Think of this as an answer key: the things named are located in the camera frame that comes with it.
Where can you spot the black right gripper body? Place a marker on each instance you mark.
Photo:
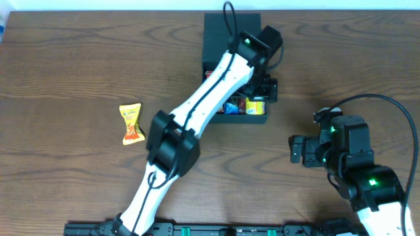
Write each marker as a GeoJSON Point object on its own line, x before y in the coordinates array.
{"type": "Point", "coordinates": [308, 151]}

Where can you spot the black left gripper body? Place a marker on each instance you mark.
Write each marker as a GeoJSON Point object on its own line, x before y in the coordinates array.
{"type": "Point", "coordinates": [266, 89]}

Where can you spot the yellow Mentos gum bottle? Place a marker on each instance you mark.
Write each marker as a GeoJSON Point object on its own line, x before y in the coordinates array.
{"type": "Point", "coordinates": [254, 108]}

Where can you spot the red snack pouch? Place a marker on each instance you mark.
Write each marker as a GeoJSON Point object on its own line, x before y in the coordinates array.
{"type": "Point", "coordinates": [242, 106]}

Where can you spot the black gift box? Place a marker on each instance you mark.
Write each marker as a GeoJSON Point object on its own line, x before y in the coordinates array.
{"type": "Point", "coordinates": [215, 40]}

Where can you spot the blue Oreo cookie pack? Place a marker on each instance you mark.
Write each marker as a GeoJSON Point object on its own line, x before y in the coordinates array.
{"type": "Point", "coordinates": [231, 109]}

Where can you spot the yellow orange snack packet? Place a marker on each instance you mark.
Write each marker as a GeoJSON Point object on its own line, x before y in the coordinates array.
{"type": "Point", "coordinates": [130, 114]}

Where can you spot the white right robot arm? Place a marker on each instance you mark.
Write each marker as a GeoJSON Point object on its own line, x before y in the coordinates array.
{"type": "Point", "coordinates": [343, 148]}

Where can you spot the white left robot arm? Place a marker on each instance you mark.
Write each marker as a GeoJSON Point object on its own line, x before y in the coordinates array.
{"type": "Point", "coordinates": [174, 140]}

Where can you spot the red Hello Panda box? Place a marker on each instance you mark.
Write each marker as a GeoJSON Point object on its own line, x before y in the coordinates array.
{"type": "Point", "coordinates": [221, 108]}

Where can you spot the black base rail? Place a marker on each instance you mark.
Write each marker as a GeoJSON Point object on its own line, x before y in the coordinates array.
{"type": "Point", "coordinates": [336, 227]}

